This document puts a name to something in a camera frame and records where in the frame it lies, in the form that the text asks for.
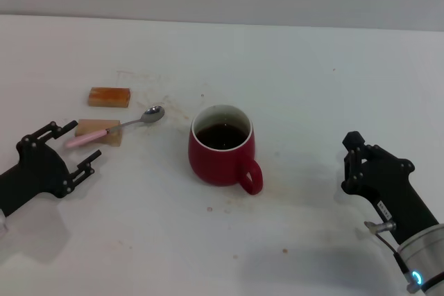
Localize black cable with metal plug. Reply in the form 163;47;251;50
364;220;422;294

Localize orange stained wooden block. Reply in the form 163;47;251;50
86;87;133;109

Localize red ceramic mug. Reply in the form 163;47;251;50
188;104;264;195

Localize pink handled metal spoon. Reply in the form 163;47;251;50
65;105;166;149

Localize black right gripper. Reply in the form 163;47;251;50
341;131;440;245

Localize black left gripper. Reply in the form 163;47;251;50
0;120;102;218

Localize plain wooden block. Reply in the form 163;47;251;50
74;119;123;148

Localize dark coffee liquid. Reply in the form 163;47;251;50
196;122;250;151

